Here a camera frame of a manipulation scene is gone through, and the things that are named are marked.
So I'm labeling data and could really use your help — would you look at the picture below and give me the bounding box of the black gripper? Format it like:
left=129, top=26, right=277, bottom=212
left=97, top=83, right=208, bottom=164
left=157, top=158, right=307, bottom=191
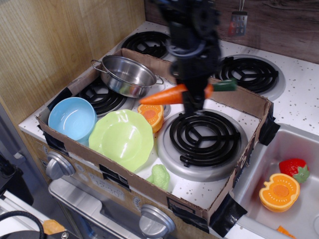
left=170, top=41, right=221, bottom=115

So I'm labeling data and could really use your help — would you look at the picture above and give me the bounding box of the orange toy carrot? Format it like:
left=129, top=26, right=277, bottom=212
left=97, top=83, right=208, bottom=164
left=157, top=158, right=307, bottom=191
left=139, top=79, right=237, bottom=105

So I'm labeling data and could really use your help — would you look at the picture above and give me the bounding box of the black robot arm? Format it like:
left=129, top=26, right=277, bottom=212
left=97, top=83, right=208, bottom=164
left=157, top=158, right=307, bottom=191
left=154, top=0, right=221, bottom=114

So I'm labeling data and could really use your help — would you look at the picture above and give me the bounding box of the light green plastic plate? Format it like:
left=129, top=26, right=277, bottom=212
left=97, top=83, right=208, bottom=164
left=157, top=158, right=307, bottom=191
left=89, top=110, right=154, bottom=172

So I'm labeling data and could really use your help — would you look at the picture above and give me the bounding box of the orange half on stove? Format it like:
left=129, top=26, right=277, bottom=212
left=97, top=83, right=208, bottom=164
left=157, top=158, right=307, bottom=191
left=138, top=104, right=164, bottom=133

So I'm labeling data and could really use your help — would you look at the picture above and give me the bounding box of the front right black burner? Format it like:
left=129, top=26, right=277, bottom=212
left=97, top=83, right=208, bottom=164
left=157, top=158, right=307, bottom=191
left=157, top=110, right=248, bottom=182

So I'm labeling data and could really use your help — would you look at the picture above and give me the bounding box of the black burner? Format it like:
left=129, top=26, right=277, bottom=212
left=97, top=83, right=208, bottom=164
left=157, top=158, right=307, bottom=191
left=212, top=54, right=286, bottom=101
left=157, top=110, right=248, bottom=182
left=76, top=77, right=136, bottom=118
left=116, top=31, right=174, bottom=62

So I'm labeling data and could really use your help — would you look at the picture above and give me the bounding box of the back right black burner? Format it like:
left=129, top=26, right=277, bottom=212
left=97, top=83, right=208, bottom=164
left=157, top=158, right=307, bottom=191
left=212, top=54, right=286, bottom=101

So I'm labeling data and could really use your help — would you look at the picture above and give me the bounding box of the back left black burner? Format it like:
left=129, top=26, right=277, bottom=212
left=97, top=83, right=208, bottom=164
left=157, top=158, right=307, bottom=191
left=116, top=31, right=174, bottom=62

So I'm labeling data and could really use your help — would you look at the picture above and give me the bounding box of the brown cardboard fence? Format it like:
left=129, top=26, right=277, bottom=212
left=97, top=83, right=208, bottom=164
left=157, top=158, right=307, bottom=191
left=38, top=49, right=273, bottom=239

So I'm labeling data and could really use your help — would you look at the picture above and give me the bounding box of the silver metal pot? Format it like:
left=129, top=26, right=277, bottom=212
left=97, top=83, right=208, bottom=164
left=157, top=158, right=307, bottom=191
left=91, top=55, right=164, bottom=98

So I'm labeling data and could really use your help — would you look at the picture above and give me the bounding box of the green toy broccoli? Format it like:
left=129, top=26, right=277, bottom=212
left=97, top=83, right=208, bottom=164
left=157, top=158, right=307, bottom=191
left=146, top=164, right=170, bottom=190

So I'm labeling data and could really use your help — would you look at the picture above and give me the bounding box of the silver slotted spatula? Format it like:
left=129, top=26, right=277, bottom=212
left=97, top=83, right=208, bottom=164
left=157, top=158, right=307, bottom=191
left=228, top=0, right=248, bottom=37

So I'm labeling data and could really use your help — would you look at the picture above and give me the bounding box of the front left black burner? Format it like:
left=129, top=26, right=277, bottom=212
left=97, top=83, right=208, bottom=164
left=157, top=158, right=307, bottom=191
left=76, top=77, right=136, bottom=118

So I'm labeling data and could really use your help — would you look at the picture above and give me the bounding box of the light blue plastic bowl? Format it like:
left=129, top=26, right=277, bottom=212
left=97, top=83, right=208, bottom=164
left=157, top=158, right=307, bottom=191
left=48, top=97, right=98, bottom=146

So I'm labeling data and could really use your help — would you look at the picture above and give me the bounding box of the red toy strawberry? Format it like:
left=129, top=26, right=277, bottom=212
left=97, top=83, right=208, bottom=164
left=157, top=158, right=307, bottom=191
left=279, top=158, right=310, bottom=184

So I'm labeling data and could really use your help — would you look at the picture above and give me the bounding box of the orange half in sink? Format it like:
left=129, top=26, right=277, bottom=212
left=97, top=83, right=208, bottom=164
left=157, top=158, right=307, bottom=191
left=259, top=173, right=300, bottom=213

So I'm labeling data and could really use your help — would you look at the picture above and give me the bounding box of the right silver oven knob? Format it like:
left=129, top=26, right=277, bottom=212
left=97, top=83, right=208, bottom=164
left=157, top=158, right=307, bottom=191
left=139, top=204, right=176, bottom=239

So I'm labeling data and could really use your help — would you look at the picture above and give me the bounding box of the silver oven knob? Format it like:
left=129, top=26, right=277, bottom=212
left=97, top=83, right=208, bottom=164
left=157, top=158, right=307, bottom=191
left=139, top=204, right=176, bottom=239
left=45, top=151, right=75, bottom=180

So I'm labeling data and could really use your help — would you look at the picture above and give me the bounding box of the left silver oven knob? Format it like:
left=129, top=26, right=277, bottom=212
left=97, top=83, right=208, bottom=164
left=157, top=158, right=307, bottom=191
left=45, top=151, right=75, bottom=180

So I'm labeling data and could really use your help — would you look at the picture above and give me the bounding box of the orange toy piece in sink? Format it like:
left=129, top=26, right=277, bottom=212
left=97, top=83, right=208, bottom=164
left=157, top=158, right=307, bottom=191
left=277, top=226, right=296, bottom=239

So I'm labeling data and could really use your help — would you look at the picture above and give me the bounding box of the silver metal sink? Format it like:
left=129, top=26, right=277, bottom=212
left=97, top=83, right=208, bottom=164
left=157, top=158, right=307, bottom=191
left=227, top=124, right=319, bottom=239

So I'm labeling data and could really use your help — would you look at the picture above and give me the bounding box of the silver oven door handle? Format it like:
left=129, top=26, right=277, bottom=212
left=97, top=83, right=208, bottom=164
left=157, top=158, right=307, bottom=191
left=49, top=178, right=145, bottom=239

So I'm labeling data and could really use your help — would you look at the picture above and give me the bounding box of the black cable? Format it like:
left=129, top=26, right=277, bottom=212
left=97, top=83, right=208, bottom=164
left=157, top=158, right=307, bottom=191
left=0, top=210, right=45, bottom=239

